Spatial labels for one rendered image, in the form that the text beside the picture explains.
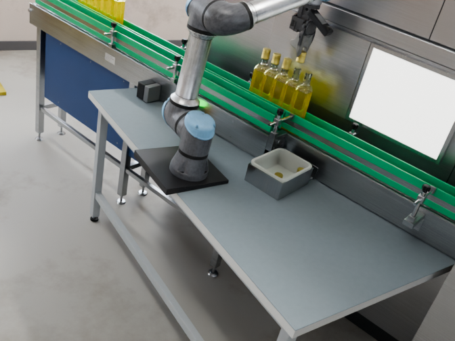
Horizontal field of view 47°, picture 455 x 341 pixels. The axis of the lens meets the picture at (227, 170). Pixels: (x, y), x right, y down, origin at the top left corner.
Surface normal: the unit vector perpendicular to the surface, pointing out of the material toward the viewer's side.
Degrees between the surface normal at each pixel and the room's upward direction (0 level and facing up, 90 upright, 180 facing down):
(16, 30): 90
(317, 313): 0
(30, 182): 0
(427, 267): 0
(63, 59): 90
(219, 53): 90
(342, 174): 90
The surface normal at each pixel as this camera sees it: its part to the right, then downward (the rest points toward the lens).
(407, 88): -0.65, 0.28
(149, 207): 0.20, -0.84
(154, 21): 0.54, 0.52
